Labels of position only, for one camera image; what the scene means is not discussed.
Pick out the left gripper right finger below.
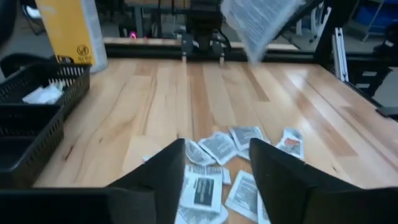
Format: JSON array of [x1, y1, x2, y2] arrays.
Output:
[[250, 138, 398, 224]]

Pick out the black plastic mesh basket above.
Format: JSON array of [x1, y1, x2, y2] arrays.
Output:
[[0, 62, 91, 122], [0, 104, 66, 187]]

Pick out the square white printed packet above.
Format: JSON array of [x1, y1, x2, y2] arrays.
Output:
[[180, 170, 224, 214], [220, 0, 304, 65], [185, 139, 217, 166], [229, 126, 265, 152], [225, 170, 261, 222], [198, 132, 239, 166]]

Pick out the white packet with red print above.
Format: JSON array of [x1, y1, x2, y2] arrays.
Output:
[[275, 127, 305, 160]]

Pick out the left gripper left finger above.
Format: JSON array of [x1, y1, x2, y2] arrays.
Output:
[[0, 139, 187, 224]]

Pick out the yellow and white wipes canister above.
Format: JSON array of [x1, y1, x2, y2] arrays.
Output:
[[34, 0, 108, 73]]

